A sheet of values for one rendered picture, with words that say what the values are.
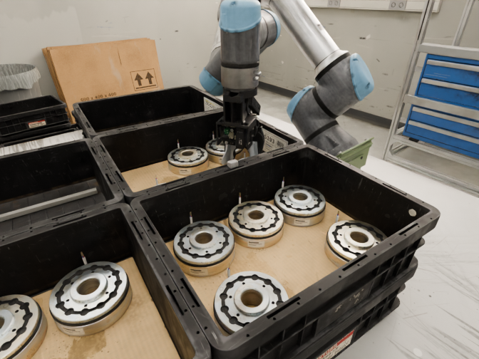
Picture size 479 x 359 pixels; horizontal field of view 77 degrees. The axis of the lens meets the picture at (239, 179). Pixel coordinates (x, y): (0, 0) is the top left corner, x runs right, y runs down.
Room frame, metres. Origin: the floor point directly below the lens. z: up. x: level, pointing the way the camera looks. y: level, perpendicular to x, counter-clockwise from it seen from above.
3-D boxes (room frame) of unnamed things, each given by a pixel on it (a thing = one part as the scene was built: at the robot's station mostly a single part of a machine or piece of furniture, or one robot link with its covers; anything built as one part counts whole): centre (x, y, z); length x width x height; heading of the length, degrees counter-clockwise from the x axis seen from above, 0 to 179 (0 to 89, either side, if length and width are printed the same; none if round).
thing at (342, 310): (0.38, -0.07, 0.87); 0.40 x 0.30 x 0.11; 123
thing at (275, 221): (0.44, -0.03, 0.86); 0.10 x 0.10 x 0.01
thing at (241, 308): (0.26, -0.02, 0.86); 0.05 x 0.05 x 0.01
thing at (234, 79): (0.63, 0.00, 1.07); 0.08 x 0.08 x 0.05
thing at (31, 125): (1.88, 1.36, 0.37); 0.42 x 0.34 x 0.46; 128
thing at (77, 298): (0.28, 0.21, 0.86); 0.05 x 0.05 x 0.01
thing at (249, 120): (0.62, 0.00, 0.99); 0.09 x 0.08 x 0.12; 161
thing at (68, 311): (0.28, 0.21, 0.86); 0.10 x 0.10 x 0.01
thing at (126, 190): (0.63, 0.10, 0.92); 0.40 x 0.30 x 0.02; 123
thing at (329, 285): (0.38, -0.07, 0.92); 0.40 x 0.30 x 0.02; 123
